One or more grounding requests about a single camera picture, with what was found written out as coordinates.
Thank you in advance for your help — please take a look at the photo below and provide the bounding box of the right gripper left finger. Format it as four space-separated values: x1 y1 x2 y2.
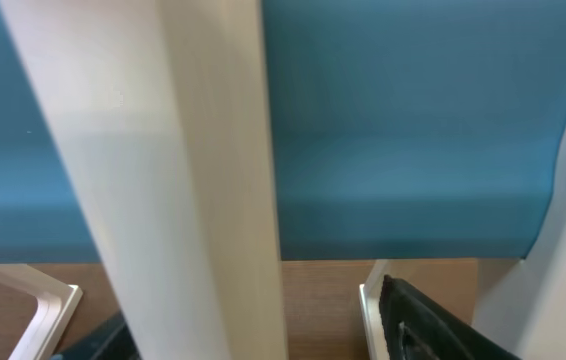
51 311 142 360

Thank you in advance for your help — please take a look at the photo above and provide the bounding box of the white and blue stand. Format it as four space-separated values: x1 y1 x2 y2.
0 0 566 360

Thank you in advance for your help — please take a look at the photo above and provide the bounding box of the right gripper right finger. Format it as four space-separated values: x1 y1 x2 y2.
379 274 522 360

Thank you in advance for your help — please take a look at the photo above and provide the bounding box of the white pipette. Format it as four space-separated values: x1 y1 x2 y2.
0 0 290 360

